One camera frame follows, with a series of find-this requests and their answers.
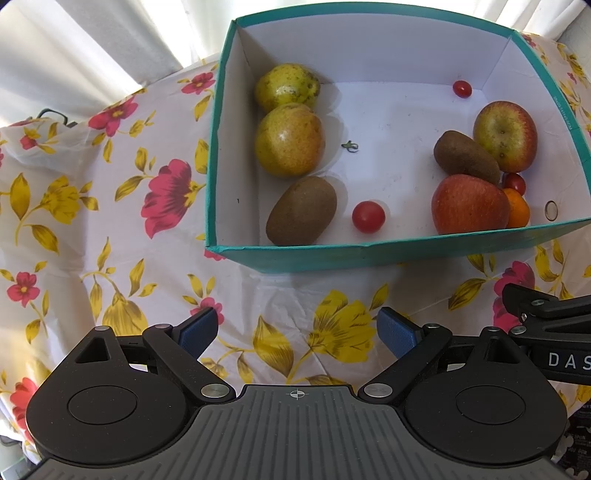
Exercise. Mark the red cherry tomato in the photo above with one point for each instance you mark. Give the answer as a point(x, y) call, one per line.
point(515, 183)
point(462, 88)
point(368, 217)

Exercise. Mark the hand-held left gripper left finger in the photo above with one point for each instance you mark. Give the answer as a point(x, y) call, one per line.
point(199, 332)

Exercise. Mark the orange tangerine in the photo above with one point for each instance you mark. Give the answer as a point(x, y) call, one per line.
point(519, 210)

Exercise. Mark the spotted green pear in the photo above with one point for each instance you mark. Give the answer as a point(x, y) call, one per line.
point(286, 85)

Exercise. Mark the dark patterned object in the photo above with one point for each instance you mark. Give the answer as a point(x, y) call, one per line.
point(577, 445)

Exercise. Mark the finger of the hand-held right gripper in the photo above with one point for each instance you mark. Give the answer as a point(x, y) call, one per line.
point(545, 308)

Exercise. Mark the black object behind tablecloth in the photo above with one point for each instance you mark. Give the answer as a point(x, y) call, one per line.
point(53, 114)

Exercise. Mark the red and yellow apple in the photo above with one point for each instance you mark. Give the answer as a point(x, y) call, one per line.
point(505, 134)

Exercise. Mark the floral tablecloth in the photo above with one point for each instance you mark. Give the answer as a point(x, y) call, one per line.
point(115, 230)

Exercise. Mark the brown kiwi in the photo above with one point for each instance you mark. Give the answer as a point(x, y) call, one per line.
point(302, 212)
point(464, 154)

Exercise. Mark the small green stem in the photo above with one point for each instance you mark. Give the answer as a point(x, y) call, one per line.
point(350, 146)

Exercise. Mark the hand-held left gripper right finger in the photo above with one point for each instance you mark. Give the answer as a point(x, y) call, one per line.
point(395, 332)

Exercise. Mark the yellow pear with orange blush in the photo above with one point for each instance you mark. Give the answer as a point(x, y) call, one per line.
point(288, 141)

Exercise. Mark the teal cardboard box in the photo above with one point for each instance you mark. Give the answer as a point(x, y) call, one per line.
point(397, 120)

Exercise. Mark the white curtain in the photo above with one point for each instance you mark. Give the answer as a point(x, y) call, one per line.
point(69, 50)

